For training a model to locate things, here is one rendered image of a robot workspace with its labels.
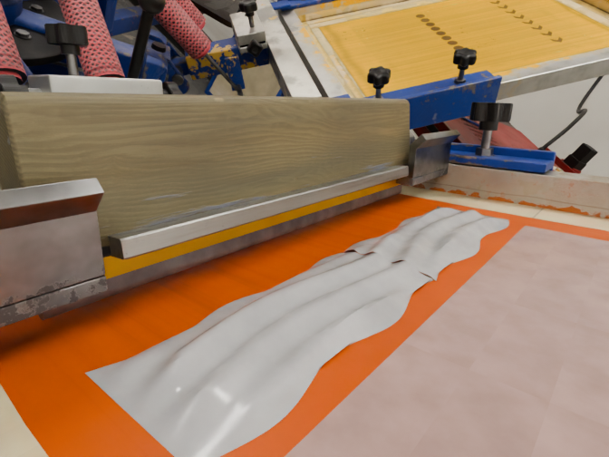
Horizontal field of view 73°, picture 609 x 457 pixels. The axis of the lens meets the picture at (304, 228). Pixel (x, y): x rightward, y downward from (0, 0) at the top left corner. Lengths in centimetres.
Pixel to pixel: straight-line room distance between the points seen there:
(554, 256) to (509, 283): 7
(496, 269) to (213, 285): 19
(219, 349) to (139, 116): 12
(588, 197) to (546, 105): 178
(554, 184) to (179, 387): 42
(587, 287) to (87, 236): 28
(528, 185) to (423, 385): 35
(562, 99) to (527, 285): 199
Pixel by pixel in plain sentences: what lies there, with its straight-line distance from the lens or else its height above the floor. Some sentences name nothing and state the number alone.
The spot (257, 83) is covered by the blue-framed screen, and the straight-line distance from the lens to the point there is 302.
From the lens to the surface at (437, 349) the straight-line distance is 20.
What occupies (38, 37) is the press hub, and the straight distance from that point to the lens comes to 95.
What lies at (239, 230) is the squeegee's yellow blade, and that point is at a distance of 27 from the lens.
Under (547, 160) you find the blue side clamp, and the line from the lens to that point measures 53.
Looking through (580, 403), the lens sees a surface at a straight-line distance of 20.
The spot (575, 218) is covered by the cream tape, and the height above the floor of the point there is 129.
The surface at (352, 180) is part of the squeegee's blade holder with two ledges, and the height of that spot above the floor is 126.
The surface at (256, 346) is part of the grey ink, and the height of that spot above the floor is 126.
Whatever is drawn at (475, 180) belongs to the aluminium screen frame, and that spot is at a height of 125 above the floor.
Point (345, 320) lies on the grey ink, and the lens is 20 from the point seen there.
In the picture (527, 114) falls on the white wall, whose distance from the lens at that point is 228.
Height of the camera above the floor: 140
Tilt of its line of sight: 35 degrees down
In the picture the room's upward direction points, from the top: 32 degrees clockwise
